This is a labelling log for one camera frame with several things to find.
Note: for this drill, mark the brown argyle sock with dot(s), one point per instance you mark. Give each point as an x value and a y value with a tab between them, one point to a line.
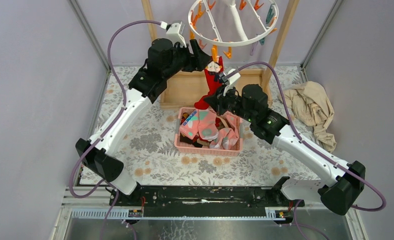
196	141

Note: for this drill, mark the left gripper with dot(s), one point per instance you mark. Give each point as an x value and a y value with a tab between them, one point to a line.
194	60

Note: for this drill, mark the white round clip hanger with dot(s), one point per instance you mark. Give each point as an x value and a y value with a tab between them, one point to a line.
232	28

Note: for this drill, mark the pink plastic basket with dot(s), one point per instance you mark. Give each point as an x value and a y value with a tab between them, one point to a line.
184	112

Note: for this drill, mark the floral table mat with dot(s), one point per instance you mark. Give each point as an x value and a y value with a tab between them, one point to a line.
150	156

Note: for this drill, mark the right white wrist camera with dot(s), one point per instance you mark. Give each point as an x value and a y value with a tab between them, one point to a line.
228	79

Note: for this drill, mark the wooden hanger stand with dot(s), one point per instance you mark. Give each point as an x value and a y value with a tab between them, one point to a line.
185	88

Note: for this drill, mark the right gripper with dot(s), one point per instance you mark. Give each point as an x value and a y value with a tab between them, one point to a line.
217	100

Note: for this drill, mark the red sock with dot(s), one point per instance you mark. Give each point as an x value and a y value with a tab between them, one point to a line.
219	123
212	72

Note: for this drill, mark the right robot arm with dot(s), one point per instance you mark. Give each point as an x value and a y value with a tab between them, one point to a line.
339	183

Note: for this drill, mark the beige crumpled cloth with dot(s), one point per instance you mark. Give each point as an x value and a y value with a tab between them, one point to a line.
311	105

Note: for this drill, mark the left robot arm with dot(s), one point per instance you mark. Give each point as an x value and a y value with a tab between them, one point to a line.
97	152

